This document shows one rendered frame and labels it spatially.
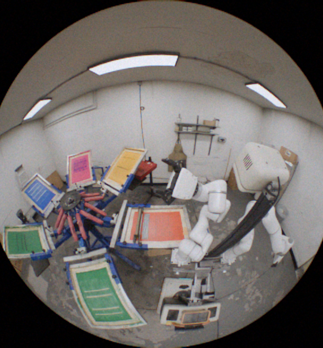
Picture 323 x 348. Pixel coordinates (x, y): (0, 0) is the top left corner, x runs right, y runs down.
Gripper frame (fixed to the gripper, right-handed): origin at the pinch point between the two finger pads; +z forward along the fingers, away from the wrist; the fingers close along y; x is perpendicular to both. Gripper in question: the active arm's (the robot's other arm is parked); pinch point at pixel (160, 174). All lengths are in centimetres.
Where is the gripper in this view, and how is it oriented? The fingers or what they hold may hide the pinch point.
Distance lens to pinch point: 30.4
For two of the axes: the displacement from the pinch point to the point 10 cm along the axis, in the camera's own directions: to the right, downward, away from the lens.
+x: -5.4, -1.2, 8.4
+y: -3.6, 9.3, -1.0
